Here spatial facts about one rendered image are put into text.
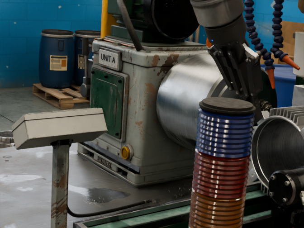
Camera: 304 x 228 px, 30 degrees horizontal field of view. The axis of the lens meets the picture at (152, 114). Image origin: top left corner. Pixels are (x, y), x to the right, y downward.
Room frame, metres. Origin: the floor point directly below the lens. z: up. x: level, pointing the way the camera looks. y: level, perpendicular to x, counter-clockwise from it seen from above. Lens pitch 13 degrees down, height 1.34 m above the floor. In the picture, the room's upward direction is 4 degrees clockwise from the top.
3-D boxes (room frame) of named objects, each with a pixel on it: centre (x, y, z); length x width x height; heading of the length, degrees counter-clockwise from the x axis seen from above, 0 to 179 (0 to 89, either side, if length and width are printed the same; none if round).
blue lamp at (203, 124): (0.59, -0.08, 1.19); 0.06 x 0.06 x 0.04
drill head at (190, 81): (1.44, -0.13, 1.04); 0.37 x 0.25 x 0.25; 36
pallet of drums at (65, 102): (6.30, 0.65, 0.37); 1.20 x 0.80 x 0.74; 123
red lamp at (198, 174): (0.59, -0.08, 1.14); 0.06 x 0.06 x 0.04
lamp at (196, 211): (0.59, -0.08, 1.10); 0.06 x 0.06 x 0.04
